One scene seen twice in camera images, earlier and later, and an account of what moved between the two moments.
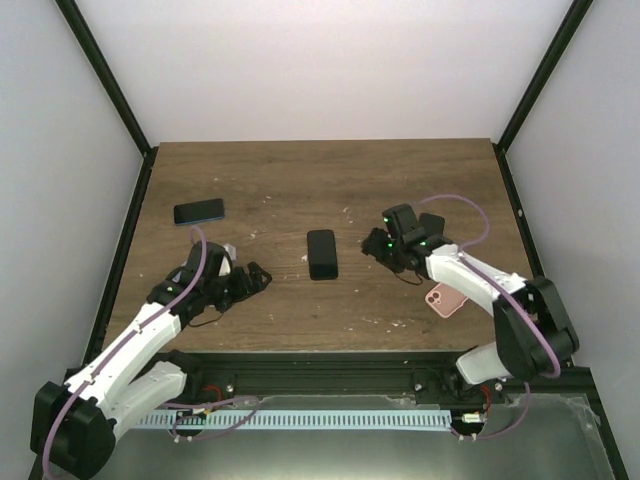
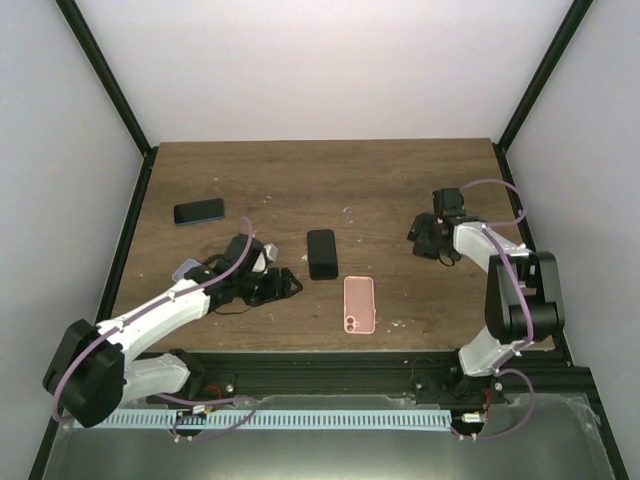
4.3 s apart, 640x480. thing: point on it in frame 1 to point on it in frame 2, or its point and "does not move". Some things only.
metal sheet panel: x=532 y=437 does not move
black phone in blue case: x=198 y=211 does not move
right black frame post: x=560 y=42 does not move
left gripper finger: x=250 y=292 to x=255 y=296
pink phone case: x=444 y=300 to x=359 y=314
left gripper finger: x=259 y=277 to x=288 y=282
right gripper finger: x=372 y=251 to x=426 y=245
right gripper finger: x=378 y=235 to x=422 y=227
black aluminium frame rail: x=393 y=373 does not move
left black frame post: x=84 y=36 does not move
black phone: x=322 y=255 does not move
